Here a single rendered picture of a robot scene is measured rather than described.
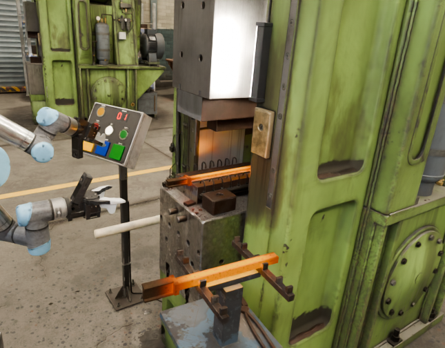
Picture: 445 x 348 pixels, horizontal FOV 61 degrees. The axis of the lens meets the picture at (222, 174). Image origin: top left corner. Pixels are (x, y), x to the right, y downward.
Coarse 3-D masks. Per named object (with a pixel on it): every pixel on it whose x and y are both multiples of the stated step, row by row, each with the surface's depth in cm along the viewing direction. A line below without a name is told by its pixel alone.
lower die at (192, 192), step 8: (208, 168) 182; (216, 168) 183; (224, 168) 181; (176, 176) 172; (216, 176) 168; (224, 176) 170; (232, 176) 172; (240, 176) 172; (248, 176) 173; (192, 184) 161; (200, 184) 160; (208, 184) 161; (216, 184) 163; (224, 184) 165; (232, 184) 168; (240, 184) 171; (184, 192) 168; (192, 192) 162; (200, 192) 159; (240, 192) 172; (200, 200) 161
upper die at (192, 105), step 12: (180, 96) 158; (192, 96) 150; (180, 108) 160; (192, 108) 151; (204, 108) 146; (216, 108) 149; (228, 108) 153; (240, 108) 156; (252, 108) 160; (204, 120) 148
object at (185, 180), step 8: (232, 168) 176; (240, 168) 177; (248, 168) 179; (184, 176) 162; (192, 176) 164; (200, 176) 165; (208, 176) 167; (168, 184) 157; (176, 184) 159; (184, 184) 161
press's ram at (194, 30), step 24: (192, 0) 139; (216, 0) 128; (240, 0) 134; (264, 0) 139; (192, 24) 142; (216, 24) 131; (240, 24) 137; (192, 48) 144; (216, 48) 135; (240, 48) 140; (192, 72) 147; (216, 72) 138; (240, 72) 144; (216, 96) 141; (240, 96) 148
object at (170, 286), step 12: (228, 264) 113; (240, 264) 113; (252, 264) 114; (180, 276) 106; (192, 276) 106; (204, 276) 107; (216, 276) 108; (228, 276) 111; (144, 288) 98; (156, 288) 101; (168, 288) 103; (180, 288) 103; (144, 300) 100
